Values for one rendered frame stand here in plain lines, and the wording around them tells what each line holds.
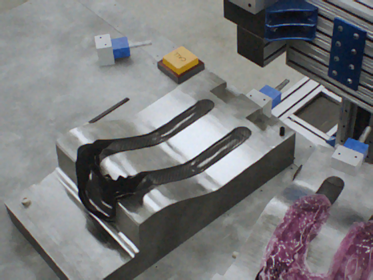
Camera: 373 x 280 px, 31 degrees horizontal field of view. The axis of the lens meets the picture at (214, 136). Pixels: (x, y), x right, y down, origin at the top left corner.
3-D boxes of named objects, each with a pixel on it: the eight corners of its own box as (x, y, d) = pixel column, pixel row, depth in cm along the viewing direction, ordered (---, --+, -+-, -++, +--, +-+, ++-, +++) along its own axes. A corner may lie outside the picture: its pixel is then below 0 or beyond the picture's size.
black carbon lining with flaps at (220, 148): (205, 103, 139) (203, 67, 132) (259, 143, 130) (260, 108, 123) (62, 191, 124) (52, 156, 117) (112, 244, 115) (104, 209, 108)
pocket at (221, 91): (226, 94, 143) (226, 81, 140) (242, 107, 140) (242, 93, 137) (210, 104, 141) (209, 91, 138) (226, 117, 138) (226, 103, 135)
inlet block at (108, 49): (150, 45, 164) (148, 27, 160) (154, 57, 161) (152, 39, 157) (97, 54, 162) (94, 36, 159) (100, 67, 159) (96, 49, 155)
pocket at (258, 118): (261, 120, 137) (262, 107, 135) (280, 133, 134) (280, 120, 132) (245, 131, 135) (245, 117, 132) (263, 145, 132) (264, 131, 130)
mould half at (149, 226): (209, 99, 150) (207, 51, 140) (294, 163, 136) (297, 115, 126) (11, 221, 128) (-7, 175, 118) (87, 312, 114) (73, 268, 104)
